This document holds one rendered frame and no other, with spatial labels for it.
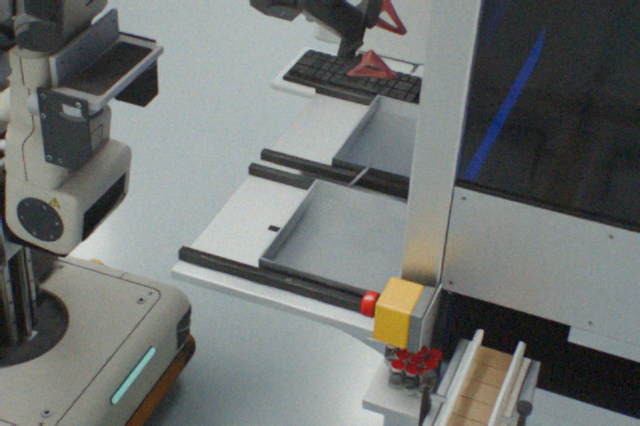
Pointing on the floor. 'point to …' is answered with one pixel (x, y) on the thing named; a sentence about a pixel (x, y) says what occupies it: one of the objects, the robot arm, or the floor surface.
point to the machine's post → (438, 145)
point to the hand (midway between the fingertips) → (395, 53)
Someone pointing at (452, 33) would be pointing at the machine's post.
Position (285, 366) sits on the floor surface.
